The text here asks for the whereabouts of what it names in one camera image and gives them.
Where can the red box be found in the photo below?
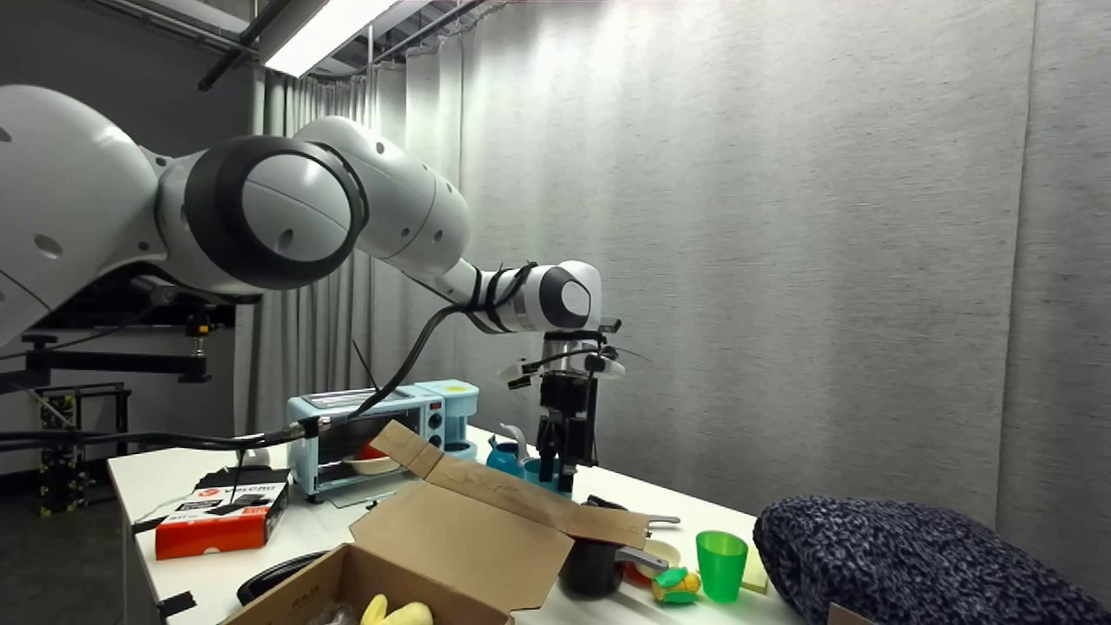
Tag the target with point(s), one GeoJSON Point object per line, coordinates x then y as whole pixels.
{"type": "Point", "coordinates": [212, 533]}

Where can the light blue toaster oven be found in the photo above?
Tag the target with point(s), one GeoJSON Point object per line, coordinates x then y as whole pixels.
{"type": "Point", "coordinates": [434, 419]}

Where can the ceiling light strip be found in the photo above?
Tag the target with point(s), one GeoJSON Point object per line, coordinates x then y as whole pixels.
{"type": "Point", "coordinates": [323, 32]}

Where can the cream small bowl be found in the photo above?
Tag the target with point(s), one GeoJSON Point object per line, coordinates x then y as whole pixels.
{"type": "Point", "coordinates": [662, 552]}

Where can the brown cardboard box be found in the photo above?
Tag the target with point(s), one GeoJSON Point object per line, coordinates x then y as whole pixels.
{"type": "Point", "coordinates": [465, 541]}

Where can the green and yellow toy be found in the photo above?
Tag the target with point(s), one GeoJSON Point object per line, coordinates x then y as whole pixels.
{"type": "Point", "coordinates": [675, 589]}

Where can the black mug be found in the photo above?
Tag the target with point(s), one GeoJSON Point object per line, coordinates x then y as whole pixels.
{"type": "Point", "coordinates": [593, 569]}

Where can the pale yellow sponge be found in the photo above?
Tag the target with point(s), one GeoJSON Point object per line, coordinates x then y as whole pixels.
{"type": "Point", "coordinates": [754, 574]}

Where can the black tripod stand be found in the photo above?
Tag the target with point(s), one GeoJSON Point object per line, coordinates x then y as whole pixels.
{"type": "Point", "coordinates": [609, 325]}

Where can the dark blue knitted cloth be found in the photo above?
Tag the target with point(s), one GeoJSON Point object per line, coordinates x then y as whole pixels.
{"type": "Point", "coordinates": [914, 566]}

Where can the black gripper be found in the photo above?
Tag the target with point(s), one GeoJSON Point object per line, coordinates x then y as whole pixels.
{"type": "Point", "coordinates": [572, 403]}

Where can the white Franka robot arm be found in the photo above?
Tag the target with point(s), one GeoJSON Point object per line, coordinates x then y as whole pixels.
{"type": "Point", "coordinates": [264, 214]}

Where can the yellow soft item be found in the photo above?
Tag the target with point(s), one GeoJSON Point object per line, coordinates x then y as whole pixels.
{"type": "Point", "coordinates": [394, 611]}

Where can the black flat plate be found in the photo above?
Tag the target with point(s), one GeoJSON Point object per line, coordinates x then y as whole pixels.
{"type": "Point", "coordinates": [272, 574]}

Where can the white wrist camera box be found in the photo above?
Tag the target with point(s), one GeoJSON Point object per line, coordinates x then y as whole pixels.
{"type": "Point", "coordinates": [602, 367]}

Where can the green plastic cup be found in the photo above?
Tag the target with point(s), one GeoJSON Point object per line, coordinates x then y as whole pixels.
{"type": "Point", "coordinates": [720, 566]}

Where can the small black block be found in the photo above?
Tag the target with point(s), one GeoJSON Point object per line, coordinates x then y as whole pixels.
{"type": "Point", "coordinates": [176, 600]}

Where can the teal bowl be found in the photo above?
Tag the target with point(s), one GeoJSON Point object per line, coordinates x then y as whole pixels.
{"type": "Point", "coordinates": [509, 460]}

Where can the small grey tape roll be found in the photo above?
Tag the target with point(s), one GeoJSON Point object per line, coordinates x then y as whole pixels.
{"type": "Point", "coordinates": [253, 455]}

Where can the black metal frame rack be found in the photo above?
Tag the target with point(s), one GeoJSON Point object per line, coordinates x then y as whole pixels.
{"type": "Point", "coordinates": [71, 436]}

